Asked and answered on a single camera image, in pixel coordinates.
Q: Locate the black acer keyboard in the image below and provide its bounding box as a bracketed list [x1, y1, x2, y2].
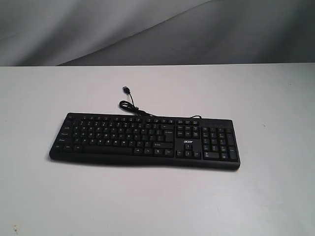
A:
[49, 113, 241, 170]

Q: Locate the grey backdrop cloth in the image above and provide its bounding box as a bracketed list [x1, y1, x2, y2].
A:
[0, 0, 315, 66]

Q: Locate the black keyboard usb cable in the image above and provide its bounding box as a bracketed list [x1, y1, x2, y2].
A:
[119, 86, 203, 120]

